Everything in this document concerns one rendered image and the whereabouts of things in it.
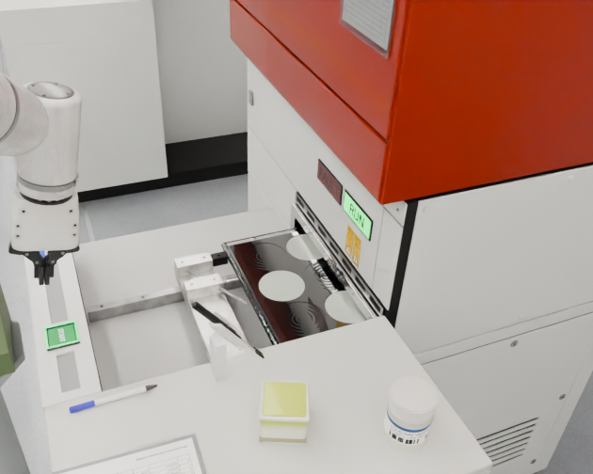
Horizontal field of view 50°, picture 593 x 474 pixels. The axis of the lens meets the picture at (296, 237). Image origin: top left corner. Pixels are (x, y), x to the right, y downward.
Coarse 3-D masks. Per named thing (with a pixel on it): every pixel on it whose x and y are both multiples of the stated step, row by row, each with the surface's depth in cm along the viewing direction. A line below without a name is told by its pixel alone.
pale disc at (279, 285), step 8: (272, 272) 141; (280, 272) 141; (288, 272) 141; (264, 280) 138; (272, 280) 139; (280, 280) 139; (288, 280) 139; (296, 280) 139; (264, 288) 136; (272, 288) 137; (280, 288) 137; (288, 288) 137; (296, 288) 137; (304, 288) 137; (272, 296) 134; (280, 296) 135; (288, 296) 135; (296, 296) 135
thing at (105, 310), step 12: (228, 276) 146; (228, 288) 147; (120, 300) 139; (132, 300) 139; (144, 300) 139; (156, 300) 141; (168, 300) 142; (180, 300) 143; (96, 312) 136; (108, 312) 137; (120, 312) 139; (132, 312) 140
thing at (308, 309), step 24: (264, 240) 150; (288, 240) 151; (240, 264) 142; (264, 264) 143; (288, 264) 143; (312, 264) 144; (312, 288) 137; (336, 288) 138; (264, 312) 130; (288, 312) 131; (312, 312) 131; (288, 336) 125
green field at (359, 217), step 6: (348, 198) 127; (348, 204) 127; (354, 204) 125; (348, 210) 128; (354, 210) 125; (360, 210) 123; (354, 216) 126; (360, 216) 124; (360, 222) 124; (366, 222) 121; (360, 228) 125; (366, 228) 122; (366, 234) 122
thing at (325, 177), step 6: (318, 162) 137; (318, 168) 138; (324, 168) 135; (318, 174) 139; (324, 174) 136; (324, 180) 136; (330, 180) 133; (330, 186) 134; (336, 186) 131; (330, 192) 134; (336, 192) 132; (336, 198) 132
